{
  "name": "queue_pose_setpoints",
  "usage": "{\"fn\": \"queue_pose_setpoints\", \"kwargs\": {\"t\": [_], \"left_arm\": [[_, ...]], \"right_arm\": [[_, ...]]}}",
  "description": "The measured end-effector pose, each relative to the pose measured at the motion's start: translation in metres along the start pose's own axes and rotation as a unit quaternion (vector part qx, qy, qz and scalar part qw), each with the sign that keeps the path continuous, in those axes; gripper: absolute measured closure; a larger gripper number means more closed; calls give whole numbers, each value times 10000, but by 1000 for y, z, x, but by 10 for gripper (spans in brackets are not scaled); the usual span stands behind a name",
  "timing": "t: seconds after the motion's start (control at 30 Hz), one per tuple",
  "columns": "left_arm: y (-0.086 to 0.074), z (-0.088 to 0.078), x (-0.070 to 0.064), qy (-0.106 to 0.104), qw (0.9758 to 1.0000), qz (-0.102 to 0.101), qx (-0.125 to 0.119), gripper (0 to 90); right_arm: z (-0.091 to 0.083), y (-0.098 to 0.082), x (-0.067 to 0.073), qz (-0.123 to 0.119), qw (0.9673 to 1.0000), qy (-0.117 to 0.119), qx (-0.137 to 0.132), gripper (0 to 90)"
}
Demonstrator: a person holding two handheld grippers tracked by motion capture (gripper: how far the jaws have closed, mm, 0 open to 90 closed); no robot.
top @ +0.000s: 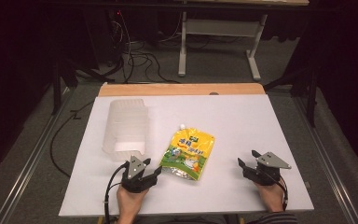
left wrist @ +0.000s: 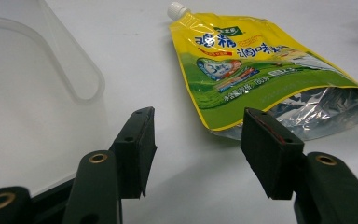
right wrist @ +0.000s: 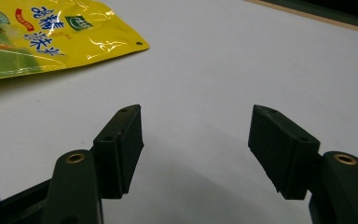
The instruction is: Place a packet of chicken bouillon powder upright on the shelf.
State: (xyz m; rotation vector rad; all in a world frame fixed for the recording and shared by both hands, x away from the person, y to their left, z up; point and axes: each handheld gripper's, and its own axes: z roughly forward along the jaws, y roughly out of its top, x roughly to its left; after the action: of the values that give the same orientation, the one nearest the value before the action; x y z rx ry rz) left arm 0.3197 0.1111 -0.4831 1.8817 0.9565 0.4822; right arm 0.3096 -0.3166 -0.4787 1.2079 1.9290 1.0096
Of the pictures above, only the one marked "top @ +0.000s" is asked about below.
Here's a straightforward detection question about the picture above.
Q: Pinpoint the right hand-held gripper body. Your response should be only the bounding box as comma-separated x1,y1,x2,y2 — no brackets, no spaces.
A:
244,151,293,187

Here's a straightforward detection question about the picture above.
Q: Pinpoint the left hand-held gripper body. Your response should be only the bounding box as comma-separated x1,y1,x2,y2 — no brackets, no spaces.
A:
120,155,153,194

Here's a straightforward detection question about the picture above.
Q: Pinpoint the yellow spouted pouch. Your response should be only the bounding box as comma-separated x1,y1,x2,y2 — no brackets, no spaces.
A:
158,123,216,182

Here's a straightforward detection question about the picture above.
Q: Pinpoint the clear plastic container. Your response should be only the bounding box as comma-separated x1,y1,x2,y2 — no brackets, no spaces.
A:
101,98,150,162

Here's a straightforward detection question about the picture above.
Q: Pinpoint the person's right hand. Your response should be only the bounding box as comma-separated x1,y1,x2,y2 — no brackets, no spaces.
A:
254,178,286,215

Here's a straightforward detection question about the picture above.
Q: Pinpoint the person's left hand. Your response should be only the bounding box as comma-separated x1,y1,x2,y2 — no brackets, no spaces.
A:
116,185,150,217

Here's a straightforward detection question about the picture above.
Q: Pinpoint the white table board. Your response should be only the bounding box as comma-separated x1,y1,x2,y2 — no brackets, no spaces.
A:
58,93,315,217

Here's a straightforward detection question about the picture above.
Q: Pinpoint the person's striped right sleeve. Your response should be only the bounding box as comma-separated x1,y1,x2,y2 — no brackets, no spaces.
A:
246,211,298,224

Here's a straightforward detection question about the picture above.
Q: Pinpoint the wooden table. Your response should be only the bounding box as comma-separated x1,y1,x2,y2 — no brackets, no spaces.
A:
97,81,267,98

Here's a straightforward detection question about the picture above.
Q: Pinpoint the black metal stand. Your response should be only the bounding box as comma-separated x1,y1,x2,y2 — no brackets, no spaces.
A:
49,57,79,117
263,66,321,129

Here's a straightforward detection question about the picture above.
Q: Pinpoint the dark equipment box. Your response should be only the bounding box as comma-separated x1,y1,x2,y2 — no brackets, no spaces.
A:
82,8,129,71

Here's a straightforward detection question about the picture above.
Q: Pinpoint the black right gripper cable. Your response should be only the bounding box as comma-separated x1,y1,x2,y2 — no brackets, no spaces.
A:
265,172,290,212

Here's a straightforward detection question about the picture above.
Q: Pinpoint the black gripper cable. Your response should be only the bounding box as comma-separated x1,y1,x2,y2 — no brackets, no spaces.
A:
103,161,129,224
265,172,290,212

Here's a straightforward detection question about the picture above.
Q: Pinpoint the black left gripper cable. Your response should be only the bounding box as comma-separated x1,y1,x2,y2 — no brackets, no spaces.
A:
103,161,129,224

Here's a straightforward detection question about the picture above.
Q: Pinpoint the metal floor rail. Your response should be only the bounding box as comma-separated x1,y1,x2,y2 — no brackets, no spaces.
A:
293,95,358,224
0,87,76,224

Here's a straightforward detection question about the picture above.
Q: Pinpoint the black floor cable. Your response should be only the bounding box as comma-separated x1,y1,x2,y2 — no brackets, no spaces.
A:
49,100,95,179

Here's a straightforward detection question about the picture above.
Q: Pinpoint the tangle of black floor cables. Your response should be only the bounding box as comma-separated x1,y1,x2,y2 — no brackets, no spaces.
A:
106,8,183,85

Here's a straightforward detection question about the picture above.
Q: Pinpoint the white metal desk frame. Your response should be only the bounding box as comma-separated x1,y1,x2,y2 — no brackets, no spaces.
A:
177,11,269,83

